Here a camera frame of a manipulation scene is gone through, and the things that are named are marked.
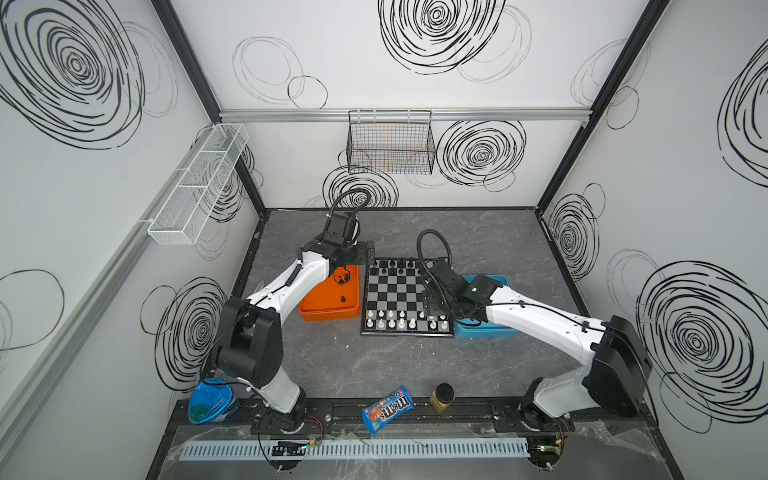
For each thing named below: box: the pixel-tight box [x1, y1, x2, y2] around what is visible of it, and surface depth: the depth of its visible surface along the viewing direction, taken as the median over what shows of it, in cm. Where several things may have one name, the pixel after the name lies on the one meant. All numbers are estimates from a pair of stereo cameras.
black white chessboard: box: [361, 258, 455, 336], surface depth 91 cm
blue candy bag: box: [361, 385, 414, 434], surface depth 75 cm
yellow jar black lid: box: [430, 382, 455, 414], surface depth 70 cm
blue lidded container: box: [188, 378, 236, 424], surface depth 68 cm
